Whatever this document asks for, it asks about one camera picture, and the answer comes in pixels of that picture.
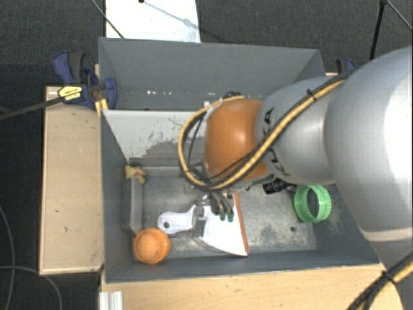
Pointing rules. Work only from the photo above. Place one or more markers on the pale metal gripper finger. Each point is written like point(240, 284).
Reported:
point(199, 212)
point(200, 228)

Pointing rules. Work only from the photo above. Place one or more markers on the white flat tool with hole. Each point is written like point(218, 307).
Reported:
point(175, 221)

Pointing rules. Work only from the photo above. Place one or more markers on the orange ball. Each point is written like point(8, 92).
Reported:
point(151, 246)

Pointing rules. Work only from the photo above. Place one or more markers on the pale wood board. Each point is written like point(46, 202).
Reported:
point(71, 189)

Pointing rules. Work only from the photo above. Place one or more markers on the grey metal bin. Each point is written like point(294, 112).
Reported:
point(155, 76)

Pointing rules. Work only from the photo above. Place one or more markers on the black cylinder on white bracket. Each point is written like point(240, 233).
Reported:
point(274, 186)

